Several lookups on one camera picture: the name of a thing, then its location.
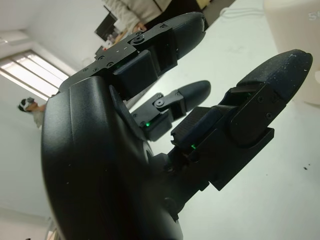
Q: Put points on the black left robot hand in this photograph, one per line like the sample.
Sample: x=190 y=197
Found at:
x=95 y=155

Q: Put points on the person wearing VR headset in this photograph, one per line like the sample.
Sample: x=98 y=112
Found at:
x=26 y=105

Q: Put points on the standing person beige jacket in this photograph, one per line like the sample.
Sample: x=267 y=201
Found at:
x=150 y=10

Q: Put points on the cream white toaster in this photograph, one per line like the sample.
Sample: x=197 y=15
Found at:
x=295 y=37

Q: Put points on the window with blinds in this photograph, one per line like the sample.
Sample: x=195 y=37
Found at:
x=30 y=67

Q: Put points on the black monitor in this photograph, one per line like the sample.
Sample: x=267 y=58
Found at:
x=107 y=25

